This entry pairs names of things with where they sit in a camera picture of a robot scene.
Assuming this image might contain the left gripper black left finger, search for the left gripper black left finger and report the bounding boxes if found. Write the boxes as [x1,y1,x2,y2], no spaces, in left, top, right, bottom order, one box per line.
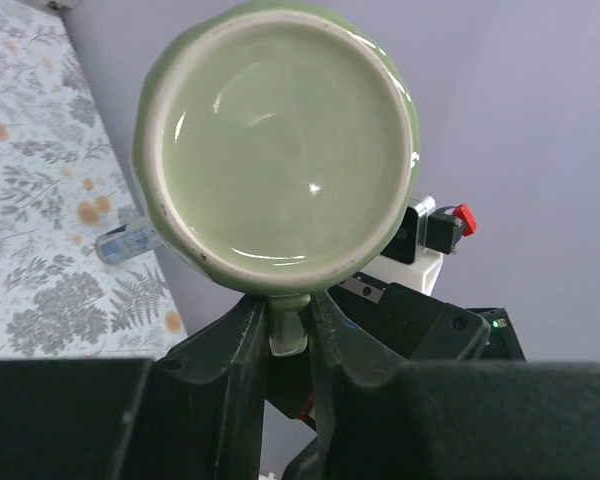
[0,296,269,479]

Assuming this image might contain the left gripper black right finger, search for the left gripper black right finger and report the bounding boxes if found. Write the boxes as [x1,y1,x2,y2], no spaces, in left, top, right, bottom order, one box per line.
[309,293,600,479]

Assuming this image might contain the light green ceramic mug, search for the light green ceramic mug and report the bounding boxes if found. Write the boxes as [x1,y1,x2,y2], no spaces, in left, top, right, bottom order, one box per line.
[131,1,420,357]

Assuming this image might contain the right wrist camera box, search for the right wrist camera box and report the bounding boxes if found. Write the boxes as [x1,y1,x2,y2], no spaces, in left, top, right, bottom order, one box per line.
[368,195,477,295]

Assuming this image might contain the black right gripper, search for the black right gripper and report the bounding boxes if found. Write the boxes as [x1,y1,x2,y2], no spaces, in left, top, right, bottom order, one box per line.
[262,269,526,480]

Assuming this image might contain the blue white drink can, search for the blue white drink can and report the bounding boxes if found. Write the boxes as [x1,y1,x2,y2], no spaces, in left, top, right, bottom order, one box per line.
[94,216,163,265]

